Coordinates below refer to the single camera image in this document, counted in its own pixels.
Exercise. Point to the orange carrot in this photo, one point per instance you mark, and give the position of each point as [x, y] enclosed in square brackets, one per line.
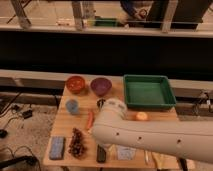
[90, 120]

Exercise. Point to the green background box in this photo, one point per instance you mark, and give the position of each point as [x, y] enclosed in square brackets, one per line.
[106, 22]

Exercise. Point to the orange bowl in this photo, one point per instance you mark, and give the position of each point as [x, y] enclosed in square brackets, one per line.
[75, 84]

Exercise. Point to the yellow banana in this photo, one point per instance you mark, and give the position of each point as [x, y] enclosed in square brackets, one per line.
[159, 160]

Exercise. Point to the blue sponge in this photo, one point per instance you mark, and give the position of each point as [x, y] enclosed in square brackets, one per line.
[57, 148]

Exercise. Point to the metal fork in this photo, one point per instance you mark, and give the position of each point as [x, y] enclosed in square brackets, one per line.
[146, 157]

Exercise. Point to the small metal can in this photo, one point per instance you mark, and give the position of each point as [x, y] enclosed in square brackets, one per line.
[100, 103]

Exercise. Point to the bunch of dark grapes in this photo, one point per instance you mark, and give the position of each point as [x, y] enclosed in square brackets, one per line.
[77, 148]

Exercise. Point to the blue plastic cup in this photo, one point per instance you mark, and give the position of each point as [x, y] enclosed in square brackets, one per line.
[72, 107]

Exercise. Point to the orange apple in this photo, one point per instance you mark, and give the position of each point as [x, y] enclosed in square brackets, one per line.
[141, 116]

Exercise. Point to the light blue cloth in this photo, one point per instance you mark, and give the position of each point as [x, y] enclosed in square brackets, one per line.
[125, 153]

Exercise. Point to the green plastic tray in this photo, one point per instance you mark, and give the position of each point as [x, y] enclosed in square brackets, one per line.
[148, 91]

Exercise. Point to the purple bowl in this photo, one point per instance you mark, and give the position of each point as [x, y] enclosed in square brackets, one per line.
[101, 86]

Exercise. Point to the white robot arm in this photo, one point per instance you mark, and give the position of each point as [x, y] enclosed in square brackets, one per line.
[186, 139]

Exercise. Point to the black remote control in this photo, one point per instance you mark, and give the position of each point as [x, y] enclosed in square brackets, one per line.
[101, 155]

